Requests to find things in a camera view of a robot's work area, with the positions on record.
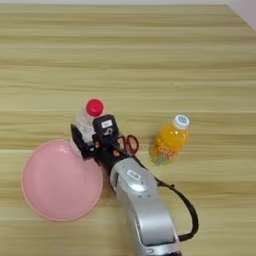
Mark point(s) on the orange juice bottle white cap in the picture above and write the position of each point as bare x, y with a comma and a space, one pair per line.
170, 141

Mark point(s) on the pink round plate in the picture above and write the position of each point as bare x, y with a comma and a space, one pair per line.
61, 181

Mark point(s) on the clear red-capped water bottle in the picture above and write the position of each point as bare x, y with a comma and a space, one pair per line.
87, 116

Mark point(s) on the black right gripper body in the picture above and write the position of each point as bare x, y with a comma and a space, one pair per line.
108, 155

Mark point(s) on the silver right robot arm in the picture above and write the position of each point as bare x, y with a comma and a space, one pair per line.
146, 213

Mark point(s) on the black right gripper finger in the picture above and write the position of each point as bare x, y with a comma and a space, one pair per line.
79, 140

